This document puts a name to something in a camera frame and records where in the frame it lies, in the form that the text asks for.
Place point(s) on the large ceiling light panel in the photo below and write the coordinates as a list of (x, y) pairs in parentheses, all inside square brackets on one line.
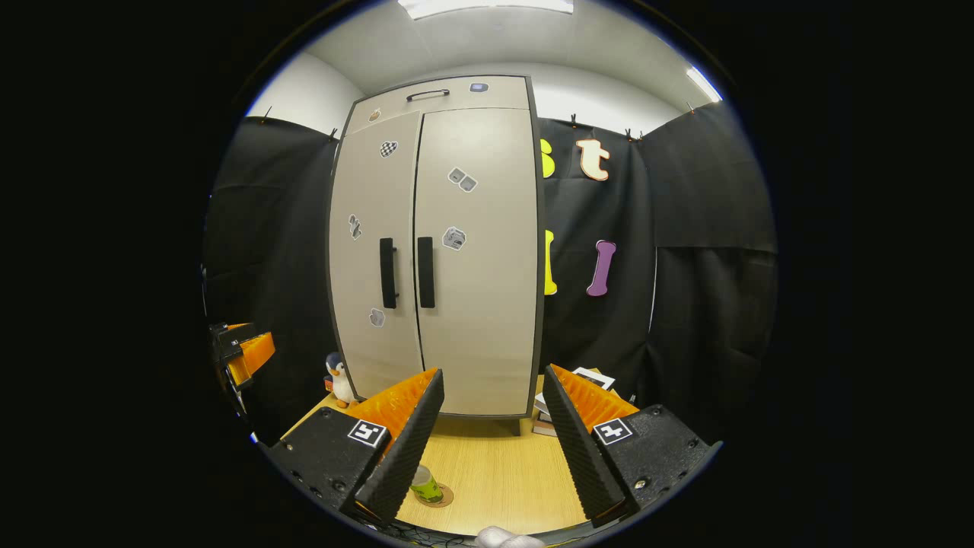
[(487, 6)]

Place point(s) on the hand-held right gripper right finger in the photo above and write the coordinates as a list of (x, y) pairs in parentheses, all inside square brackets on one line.
[(582, 457)]

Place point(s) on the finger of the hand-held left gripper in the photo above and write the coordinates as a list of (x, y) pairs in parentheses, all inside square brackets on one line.
[(255, 354)]

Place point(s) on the grey cabinet door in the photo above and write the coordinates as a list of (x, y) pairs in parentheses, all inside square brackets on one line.
[(487, 320), (365, 190)]

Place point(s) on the grey cabinet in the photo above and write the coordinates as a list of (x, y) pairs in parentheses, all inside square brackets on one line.
[(487, 91)]

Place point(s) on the small ceiling light panel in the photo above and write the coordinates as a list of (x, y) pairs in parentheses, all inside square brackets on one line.
[(704, 84)]

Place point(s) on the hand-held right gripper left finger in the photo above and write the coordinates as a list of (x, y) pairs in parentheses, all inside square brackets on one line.
[(399, 457)]

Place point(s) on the green label clear bottle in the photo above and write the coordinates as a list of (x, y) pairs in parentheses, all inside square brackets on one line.
[(424, 485)]

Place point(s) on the stack of books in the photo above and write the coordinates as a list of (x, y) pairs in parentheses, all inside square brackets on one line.
[(597, 377)]

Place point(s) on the penguin plush toy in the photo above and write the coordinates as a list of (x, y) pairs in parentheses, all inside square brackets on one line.
[(340, 384)]

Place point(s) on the round brown coaster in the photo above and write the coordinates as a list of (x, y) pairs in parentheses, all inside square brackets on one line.
[(447, 496)]

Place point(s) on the grey cabinet drawer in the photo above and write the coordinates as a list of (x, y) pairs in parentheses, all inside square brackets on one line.
[(494, 99)]

